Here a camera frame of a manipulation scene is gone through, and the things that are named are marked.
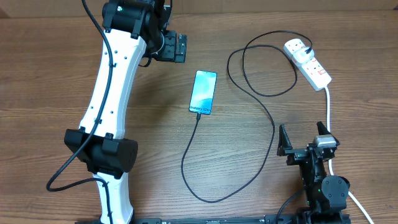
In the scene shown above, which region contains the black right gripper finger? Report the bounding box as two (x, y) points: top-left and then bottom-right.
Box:
(317, 121), (330, 136)
(277, 124), (292, 156)

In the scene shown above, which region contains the blue Samsung Galaxy smartphone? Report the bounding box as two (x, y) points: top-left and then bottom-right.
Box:
(189, 70), (217, 114)

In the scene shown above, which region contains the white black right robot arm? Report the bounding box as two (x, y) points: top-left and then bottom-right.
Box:
(275, 121), (351, 223)

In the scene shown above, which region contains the white charger plug adapter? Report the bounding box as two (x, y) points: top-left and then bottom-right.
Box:
(293, 47), (315, 65)

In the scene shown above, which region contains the white power strip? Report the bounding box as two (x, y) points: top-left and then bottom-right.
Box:
(284, 39), (331, 91)

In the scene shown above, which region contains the white power strip cord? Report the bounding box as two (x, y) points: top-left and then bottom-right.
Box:
(324, 86), (375, 224)

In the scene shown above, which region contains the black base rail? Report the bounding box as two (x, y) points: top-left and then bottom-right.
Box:
(75, 215), (299, 224)

